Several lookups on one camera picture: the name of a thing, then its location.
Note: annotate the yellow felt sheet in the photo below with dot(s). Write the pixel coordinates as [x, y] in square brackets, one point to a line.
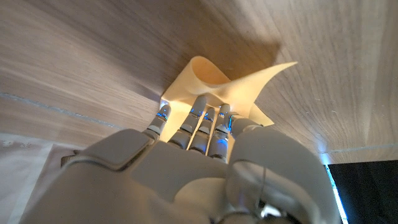
[239, 88]

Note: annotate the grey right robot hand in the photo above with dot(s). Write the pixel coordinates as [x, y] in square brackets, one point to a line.
[186, 180]

